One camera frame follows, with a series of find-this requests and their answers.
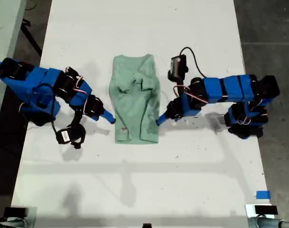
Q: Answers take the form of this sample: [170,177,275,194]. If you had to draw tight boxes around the small black box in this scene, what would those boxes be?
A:
[3,207,29,218]
[254,205,278,216]

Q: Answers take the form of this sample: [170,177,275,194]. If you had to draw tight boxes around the thin dark cable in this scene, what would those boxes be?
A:
[25,0,38,11]

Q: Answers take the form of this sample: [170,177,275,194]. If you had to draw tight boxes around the camera black cable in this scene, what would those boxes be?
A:
[31,83,61,143]
[179,47,208,78]

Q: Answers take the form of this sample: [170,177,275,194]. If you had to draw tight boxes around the gripper red white wire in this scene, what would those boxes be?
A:
[173,84,191,97]
[72,87,91,114]

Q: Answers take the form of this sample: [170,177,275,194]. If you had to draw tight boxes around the pale green T-shirt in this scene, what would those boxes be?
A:
[109,54,162,144]

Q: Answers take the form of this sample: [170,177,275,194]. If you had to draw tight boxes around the pale grey side table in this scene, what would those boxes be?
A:
[0,0,28,141]

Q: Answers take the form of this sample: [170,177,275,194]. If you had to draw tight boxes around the short blue tape strip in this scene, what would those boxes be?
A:
[256,190,271,200]

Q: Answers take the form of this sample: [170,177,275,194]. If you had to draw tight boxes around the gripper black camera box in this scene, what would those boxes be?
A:
[56,124,86,150]
[167,54,189,83]

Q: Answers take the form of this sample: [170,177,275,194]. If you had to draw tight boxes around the black stand leg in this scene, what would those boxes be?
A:
[20,20,43,57]

